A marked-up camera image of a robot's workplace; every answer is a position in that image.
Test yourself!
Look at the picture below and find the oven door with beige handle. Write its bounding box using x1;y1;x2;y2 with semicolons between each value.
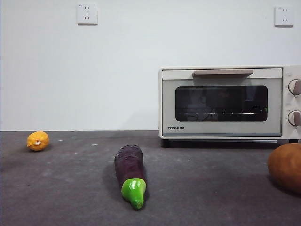
161;68;283;137

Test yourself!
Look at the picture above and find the brown potato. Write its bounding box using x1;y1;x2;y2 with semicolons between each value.
268;143;301;194

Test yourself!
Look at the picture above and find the cream Toshiba toaster oven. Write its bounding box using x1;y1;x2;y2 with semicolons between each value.
158;65;301;148

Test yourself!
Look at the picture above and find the cream oven knob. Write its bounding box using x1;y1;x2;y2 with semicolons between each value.
288;79;301;95
287;110;301;127

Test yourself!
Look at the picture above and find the purple eggplant with green stem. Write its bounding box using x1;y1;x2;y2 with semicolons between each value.
114;145;147;211

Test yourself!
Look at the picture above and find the yellow corn cob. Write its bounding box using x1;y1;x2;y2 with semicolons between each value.
26;131;50;152

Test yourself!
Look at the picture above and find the white wall socket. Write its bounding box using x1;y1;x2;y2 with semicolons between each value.
77;3;98;26
274;6;294;27

